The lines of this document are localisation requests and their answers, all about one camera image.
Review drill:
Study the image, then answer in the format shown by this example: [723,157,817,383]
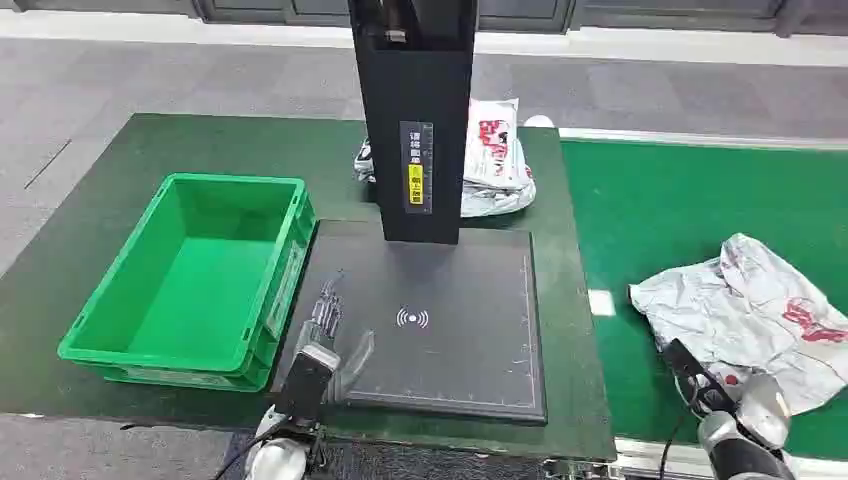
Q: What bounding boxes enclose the green plastic crate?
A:
[57,173,318,393]

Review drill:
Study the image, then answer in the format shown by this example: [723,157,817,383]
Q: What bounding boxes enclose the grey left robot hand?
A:
[294,270,376,403]

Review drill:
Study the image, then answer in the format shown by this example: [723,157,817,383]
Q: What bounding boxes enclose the grey poly parcel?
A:
[629,233,848,417]
[352,137,537,219]

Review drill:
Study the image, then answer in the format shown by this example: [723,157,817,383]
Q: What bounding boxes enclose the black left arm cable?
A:
[210,415,287,480]

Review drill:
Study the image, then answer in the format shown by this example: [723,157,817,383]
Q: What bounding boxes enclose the white conveyor side rail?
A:
[558,127,848,151]
[610,437,848,480]

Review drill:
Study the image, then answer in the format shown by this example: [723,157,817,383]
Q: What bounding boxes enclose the black scanner base plate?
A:
[271,219,549,425]

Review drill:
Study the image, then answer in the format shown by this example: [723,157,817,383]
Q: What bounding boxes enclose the bright green conveyor belt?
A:
[559,137,848,462]

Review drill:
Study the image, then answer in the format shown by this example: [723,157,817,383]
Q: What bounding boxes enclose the grey flat poly parcel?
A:
[352,137,537,219]

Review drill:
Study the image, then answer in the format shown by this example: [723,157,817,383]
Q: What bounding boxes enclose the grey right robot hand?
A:
[733,372,794,453]

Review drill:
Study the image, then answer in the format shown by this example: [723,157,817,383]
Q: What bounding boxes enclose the black scanner column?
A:
[347,0,479,246]

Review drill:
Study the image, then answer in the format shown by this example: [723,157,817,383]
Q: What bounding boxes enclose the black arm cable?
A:
[210,415,287,480]
[658,411,692,480]

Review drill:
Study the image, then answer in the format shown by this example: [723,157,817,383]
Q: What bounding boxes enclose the white red-print poly parcel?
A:
[462,97,533,192]

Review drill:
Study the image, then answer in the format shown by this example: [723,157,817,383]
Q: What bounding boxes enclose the dark green table mat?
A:
[0,112,619,463]

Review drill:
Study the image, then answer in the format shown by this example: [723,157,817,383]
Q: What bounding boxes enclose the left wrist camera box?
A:
[274,344,341,427]

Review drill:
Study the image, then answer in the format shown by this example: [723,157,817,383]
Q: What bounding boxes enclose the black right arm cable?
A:
[658,411,692,480]

